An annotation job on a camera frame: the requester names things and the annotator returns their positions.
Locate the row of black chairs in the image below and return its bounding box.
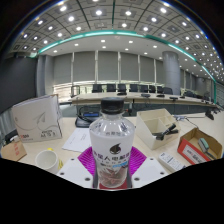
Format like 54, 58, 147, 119
91, 83, 214, 101

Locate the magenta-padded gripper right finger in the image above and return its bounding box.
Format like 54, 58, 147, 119
126, 146, 168, 189

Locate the black box-shaped device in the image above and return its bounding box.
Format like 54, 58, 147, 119
3, 129, 19, 144

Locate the clear black-capped drink bottle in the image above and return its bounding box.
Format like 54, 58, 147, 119
88, 97, 136, 189

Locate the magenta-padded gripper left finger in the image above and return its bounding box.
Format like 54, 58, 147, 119
55, 146, 98, 188

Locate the beige open organizer box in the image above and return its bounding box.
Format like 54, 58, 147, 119
135, 108, 182, 151

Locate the small black table device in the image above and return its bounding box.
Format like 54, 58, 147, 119
204, 109, 215, 121

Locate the white printed cardboard box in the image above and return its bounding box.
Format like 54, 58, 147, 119
10, 94, 64, 144

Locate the group of ceiling lights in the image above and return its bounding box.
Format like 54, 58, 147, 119
9, 0, 224, 84

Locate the white printed paper sheet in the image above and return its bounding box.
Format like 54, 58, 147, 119
61, 127, 93, 154

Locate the red-sided open cardboard box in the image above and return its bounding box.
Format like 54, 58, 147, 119
176, 127, 224, 166

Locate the brown paper envelope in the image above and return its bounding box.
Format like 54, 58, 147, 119
0, 139, 28, 163

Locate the long curved conference desk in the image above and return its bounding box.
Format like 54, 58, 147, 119
68, 91, 221, 116

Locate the white ceramic mug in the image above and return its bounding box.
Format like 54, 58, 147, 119
34, 148, 64, 175

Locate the green whiteboard eraser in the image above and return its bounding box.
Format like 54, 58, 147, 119
198, 137, 210, 154

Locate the white remote control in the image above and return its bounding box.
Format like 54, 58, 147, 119
158, 151, 187, 174

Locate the thin grey cable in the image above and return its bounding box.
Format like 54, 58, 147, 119
173, 114, 201, 129

